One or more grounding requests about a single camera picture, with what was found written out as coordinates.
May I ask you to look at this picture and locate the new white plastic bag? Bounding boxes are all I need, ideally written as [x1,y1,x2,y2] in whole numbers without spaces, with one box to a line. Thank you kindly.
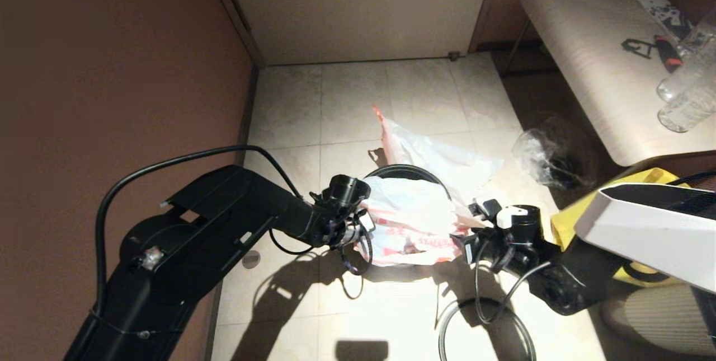
[355,176,487,268]

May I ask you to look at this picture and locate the black bin rim ring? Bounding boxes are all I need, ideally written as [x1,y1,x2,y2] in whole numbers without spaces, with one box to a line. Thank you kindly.
[438,297,538,361]

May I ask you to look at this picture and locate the used red-printed trash bag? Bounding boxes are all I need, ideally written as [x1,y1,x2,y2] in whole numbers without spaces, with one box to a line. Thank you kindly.
[372,105,504,188]

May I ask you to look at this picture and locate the yellow shopping bag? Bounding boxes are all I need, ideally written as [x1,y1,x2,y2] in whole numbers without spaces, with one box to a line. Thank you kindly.
[551,168,683,286]

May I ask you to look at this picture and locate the black round trash bin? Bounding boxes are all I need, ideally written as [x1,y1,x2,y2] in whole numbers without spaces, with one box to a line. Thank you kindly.
[364,164,453,199]

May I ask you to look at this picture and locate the crumpled clear plastic bag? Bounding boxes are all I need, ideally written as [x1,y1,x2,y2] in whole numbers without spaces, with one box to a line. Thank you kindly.
[512,129,593,191]

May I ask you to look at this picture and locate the black cylindrical left wrist motor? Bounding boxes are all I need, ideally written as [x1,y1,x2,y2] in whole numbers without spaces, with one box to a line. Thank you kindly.
[327,174,372,210]

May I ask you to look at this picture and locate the dark robot chest edge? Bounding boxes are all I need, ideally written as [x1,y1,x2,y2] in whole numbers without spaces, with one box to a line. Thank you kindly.
[336,341,389,361]

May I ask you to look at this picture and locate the beige ribbed cushion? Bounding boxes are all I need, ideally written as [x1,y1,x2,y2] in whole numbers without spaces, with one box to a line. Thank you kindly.
[601,285,711,357]

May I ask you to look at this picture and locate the black metal table leg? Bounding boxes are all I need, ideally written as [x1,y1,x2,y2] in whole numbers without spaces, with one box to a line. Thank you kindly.
[499,18,532,77]

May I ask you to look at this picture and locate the white cabinet panel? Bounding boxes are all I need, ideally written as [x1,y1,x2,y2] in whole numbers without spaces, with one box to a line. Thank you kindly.
[218,0,496,66]

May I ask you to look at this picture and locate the clear plastic bottle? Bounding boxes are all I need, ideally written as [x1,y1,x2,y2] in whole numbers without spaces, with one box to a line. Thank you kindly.
[657,42,716,103]
[659,87,716,133]
[680,11,716,59]

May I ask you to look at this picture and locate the beige wood-grain table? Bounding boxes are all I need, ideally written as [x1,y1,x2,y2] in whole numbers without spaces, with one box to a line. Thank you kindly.
[521,0,716,167]

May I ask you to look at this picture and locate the black clip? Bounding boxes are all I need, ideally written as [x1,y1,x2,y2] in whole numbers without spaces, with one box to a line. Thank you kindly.
[623,39,654,60]

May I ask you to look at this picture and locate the red black hand tool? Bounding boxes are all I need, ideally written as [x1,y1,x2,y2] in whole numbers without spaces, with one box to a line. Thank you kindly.
[654,35,684,73]

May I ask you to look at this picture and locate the blue white printed paper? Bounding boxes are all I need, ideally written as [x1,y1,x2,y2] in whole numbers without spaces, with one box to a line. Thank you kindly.
[638,0,697,43]

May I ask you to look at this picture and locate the black cylindrical right wrist camera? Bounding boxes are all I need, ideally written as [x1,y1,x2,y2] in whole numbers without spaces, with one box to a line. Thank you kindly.
[469,199,542,245]

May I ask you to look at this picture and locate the black left wrist camera cable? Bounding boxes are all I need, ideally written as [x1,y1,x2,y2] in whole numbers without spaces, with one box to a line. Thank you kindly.
[338,232,374,276]

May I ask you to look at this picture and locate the thin black right camera cable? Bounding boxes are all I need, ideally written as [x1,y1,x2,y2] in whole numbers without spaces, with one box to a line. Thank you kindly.
[474,238,554,325]

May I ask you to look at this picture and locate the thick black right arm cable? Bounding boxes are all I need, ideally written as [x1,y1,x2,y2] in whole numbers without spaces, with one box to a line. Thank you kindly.
[615,269,683,286]

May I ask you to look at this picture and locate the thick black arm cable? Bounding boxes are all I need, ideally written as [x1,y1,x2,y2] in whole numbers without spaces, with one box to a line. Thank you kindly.
[94,144,305,317]
[615,269,683,286]

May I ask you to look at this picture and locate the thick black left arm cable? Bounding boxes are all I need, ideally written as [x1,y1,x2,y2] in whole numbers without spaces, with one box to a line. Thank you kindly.
[94,144,305,317]

